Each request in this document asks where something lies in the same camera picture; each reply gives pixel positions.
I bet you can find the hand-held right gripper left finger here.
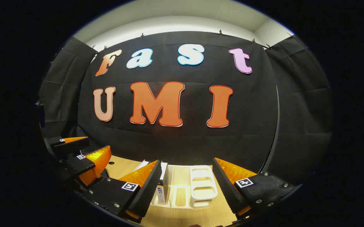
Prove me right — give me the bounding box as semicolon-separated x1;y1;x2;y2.
83;160;163;224

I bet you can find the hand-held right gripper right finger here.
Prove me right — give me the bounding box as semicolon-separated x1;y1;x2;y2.
213;157;297;218

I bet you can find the white spine book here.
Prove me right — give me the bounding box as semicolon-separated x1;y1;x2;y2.
157;161;169;205

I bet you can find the white bookshelf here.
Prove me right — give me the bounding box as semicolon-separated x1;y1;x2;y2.
135;159;219;209

